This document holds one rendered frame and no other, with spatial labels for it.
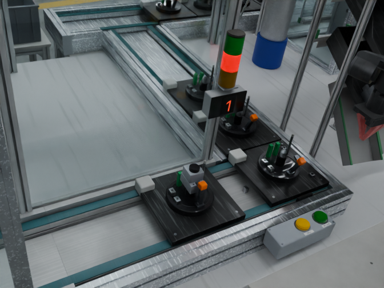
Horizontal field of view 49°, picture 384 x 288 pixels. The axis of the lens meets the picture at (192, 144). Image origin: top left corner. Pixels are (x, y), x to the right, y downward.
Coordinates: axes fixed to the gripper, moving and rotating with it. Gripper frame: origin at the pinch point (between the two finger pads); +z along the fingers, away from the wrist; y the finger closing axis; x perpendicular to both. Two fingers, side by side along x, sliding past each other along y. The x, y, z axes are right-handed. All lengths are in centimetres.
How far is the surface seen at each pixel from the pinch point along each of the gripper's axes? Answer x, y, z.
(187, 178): -18.2, 40.7, 17.5
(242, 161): -26.9, 13.6, 27.0
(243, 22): -136, -64, 33
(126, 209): -26, 55, 33
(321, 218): 3.4, 6.5, 26.0
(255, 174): -20.1, 13.2, 26.8
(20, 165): -32, 81, 12
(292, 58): -99, -74, 38
